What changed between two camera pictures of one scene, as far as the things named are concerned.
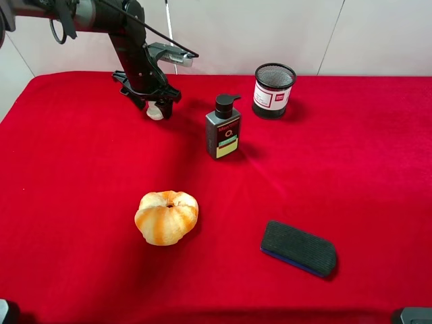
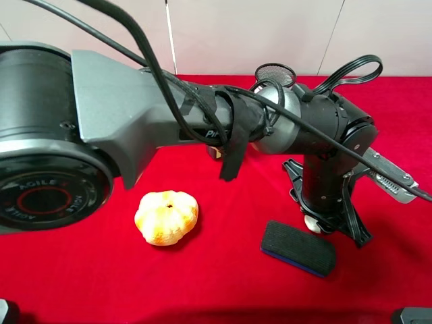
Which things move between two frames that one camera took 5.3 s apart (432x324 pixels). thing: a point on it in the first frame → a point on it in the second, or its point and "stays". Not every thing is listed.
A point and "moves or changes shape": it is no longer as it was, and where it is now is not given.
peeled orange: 165,217 stays
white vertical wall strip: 170,28 stays
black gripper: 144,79 → 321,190
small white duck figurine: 153,111 moves or changes shape
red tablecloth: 351,163 stays
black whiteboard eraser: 300,248 stays
